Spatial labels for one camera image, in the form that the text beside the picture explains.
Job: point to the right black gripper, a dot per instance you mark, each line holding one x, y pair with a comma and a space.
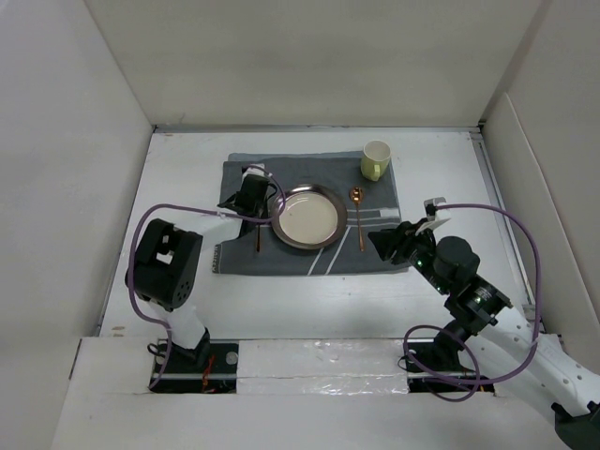
386, 240

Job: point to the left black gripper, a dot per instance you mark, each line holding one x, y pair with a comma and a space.
264, 212

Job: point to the grey striped cloth placemat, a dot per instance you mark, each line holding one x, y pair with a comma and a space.
337, 171

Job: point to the copper spoon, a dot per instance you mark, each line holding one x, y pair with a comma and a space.
357, 196

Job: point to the round metal plate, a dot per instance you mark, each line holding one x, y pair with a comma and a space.
309, 217

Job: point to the pale green cup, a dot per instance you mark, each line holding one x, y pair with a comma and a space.
375, 160

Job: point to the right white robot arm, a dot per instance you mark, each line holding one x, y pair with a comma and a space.
551, 379

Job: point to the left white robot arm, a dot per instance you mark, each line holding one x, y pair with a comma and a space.
163, 261

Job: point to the white foil-covered front block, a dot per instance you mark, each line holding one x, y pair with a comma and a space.
334, 367

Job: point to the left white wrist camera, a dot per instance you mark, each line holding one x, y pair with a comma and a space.
254, 170

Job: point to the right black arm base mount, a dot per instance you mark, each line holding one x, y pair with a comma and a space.
442, 354

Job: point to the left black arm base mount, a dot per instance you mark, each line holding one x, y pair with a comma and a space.
211, 368

